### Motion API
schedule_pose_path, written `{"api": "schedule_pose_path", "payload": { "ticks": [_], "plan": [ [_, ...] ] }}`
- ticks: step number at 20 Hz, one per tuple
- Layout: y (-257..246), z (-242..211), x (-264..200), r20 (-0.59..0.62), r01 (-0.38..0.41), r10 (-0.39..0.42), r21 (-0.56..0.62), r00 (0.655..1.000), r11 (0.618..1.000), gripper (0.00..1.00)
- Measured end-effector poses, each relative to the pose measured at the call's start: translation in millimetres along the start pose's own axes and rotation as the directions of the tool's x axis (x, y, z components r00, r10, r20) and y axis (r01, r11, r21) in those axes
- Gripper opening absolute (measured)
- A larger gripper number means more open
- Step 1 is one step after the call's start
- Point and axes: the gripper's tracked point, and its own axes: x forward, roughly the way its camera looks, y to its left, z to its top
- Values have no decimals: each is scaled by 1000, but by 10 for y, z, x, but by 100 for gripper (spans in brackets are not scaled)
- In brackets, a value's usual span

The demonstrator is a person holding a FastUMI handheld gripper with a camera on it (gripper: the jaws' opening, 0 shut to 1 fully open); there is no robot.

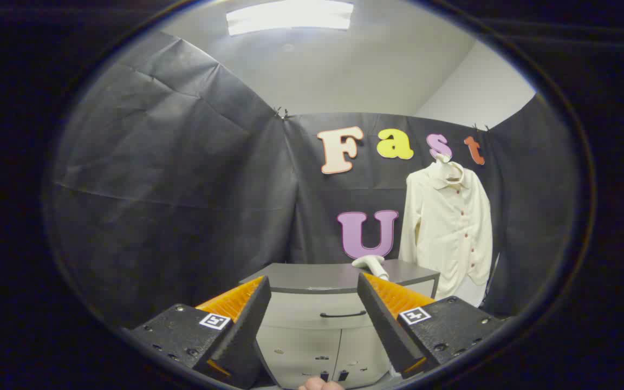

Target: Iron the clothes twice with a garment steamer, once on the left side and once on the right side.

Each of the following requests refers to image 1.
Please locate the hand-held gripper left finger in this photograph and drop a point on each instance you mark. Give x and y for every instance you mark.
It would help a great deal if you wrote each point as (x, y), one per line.
(244, 330)

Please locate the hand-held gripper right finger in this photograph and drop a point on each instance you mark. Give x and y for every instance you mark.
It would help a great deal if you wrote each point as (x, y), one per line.
(385, 325)

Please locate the white garment steamer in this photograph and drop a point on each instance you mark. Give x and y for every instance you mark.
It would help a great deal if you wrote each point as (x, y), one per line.
(369, 261)

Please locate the cream button-up shirt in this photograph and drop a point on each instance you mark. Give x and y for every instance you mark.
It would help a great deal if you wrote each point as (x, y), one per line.
(447, 233)

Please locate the white clothes hanger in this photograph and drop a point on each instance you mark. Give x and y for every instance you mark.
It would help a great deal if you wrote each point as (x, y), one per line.
(444, 165)

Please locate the white cabinet with grey top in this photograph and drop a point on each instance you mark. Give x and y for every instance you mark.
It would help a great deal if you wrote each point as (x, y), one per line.
(301, 352)

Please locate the white hanging cloth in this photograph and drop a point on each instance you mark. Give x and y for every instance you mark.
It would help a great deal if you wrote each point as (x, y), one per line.
(472, 295)

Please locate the black backdrop cloth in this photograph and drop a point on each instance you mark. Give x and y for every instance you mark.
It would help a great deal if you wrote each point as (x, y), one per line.
(182, 189)

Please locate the black binder clip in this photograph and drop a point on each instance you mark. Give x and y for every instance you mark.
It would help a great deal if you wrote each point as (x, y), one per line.
(282, 114)
(480, 128)

